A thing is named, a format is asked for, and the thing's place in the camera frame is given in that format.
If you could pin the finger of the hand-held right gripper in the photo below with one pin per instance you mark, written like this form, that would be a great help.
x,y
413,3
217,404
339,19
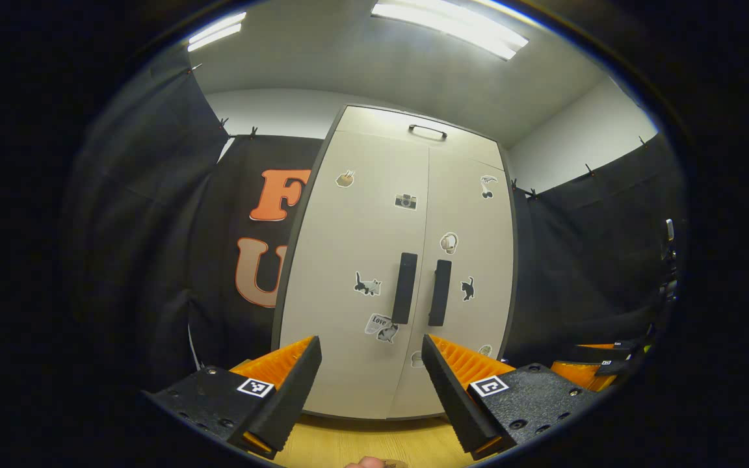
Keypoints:
x,y
582,376
602,351

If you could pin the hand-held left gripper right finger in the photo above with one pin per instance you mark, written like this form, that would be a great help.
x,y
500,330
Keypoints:
x,y
452,390

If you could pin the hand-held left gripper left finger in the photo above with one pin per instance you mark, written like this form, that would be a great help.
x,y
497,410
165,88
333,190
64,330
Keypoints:
x,y
293,390

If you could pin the black backdrop cloth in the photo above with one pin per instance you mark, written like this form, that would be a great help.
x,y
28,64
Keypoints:
x,y
140,227
582,247
244,195

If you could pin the black equipment stand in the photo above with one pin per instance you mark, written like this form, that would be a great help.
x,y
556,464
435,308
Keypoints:
x,y
670,260

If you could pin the white cabinet door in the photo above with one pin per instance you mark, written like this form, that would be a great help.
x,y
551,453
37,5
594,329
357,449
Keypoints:
x,y
472,221
348,247

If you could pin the white cabinet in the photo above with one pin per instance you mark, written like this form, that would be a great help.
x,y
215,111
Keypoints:
x,y
374,227

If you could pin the white cabinet drawer front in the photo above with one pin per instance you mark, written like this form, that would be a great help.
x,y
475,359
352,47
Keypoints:
x,y
374,123

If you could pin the ceiling light panel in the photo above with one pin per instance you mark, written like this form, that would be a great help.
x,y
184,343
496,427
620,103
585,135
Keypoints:
x,y
215,32
452,26

